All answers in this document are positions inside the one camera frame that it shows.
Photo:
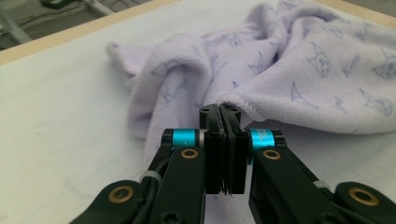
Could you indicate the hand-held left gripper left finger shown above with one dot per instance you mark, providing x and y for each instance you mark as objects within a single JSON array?
[{"x": 183, "y": 174}]

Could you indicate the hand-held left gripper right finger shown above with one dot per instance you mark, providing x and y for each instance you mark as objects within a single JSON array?
[{"x": 280, "y": 177}]

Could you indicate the lilac printed towel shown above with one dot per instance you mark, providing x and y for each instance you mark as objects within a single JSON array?
[{"x": 280, "y": 77}]

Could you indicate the white grid mat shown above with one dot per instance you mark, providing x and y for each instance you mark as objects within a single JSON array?
[{"x": 46, "y": 124}]

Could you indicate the white metal stand leg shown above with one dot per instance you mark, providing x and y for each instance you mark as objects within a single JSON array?
[
  {"x": 99, "y": 6},
  {"x": 14, "y": 29}
]

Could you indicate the black flat device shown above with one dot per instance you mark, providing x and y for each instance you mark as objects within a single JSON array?
[{"x": 56, "y": 3}]

